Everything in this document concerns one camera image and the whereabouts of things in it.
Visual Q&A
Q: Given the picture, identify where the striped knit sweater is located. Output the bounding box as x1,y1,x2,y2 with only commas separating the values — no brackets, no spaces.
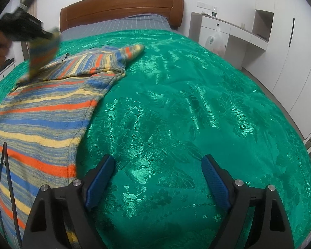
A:
0,35,145,248

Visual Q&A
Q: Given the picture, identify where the white drawer cabinet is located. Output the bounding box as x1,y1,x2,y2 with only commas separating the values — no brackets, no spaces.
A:
0,58,16,82

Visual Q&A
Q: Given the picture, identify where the brown wooden headboard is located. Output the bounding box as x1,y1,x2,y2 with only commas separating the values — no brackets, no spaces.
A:
59,0,184,32

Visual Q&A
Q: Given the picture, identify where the green satin bedspread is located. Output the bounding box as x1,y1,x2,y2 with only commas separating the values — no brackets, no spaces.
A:
0,30,311,248

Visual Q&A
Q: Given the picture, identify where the white built-in desk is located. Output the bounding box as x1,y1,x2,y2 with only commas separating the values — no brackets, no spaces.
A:
189,12,268,69

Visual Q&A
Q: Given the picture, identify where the white plastic bag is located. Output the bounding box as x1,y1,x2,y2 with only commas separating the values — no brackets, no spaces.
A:
204,26,226,58

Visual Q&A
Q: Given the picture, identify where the white wardrobe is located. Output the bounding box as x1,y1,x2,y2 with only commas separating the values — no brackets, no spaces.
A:
243,0,311,143

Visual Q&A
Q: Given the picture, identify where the black cable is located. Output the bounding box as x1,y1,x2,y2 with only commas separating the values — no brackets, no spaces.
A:
0,142,23,249

